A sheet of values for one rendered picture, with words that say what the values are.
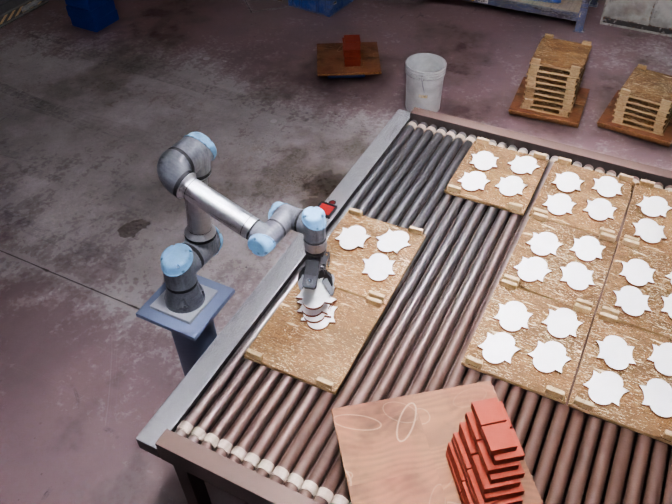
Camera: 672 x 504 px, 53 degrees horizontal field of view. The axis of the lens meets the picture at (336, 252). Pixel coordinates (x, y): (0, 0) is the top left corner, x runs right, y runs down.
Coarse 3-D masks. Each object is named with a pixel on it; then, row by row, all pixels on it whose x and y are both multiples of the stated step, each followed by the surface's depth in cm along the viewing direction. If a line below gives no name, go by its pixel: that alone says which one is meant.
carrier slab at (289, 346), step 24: (288, 312) 243; (336, 312) 242; (360, 312) 242; (264, 336) 235; (288, 336) 235; (312, 336) 235; (336, 336) 234; (360, 336) 234; (264, 360) 228; (288, 360) 227; (312, 360) 227; (336, 360) 227; (312, 384) 221; (336, 384) 220
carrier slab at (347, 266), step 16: (352, 224) 276; (368, 224) 276; (384, 224) 275; (368, 240) 269; (416, 240) 268; (336, 256) 263; (352, 256) 262; (368, 256) 262; (400, 256) 262; (336, 272) 256; (352, 272) 256; (400, 272) 256; (336, 288) 252; (352, 288) 250; (368, 288) 250; (384, 288) 250; (384, 304) 245
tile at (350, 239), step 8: (344, 232) 271; (352, 232) 271; (360, 232) 270; (336, 240) 269; (344, 240) 267; (352, 240) 267; (360, 240) 267; (344, 248) 264; (352, 248) 264; (360, 248) 265
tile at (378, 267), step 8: (376, 256) 261; (384, 256) 260; (368, 264) 258; (376, 264) 257; (384, 264) 257; (392, 264) 257; (368, 272) 254; (376, 272) 254; (384, 272) 254; (392, 272) 254; (376, 280) 252; (384, 280) 253
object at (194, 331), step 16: (160, 288) 261; (224, 288) 261; (144, 304) 256; (208, 304) 255; (224, 304) 257; (160, 320) 250; (176, 320) 250; (208, 320) 249; (176, 336) 260; (192, 336) 244; (208, 336) 264; (192, 352) 265
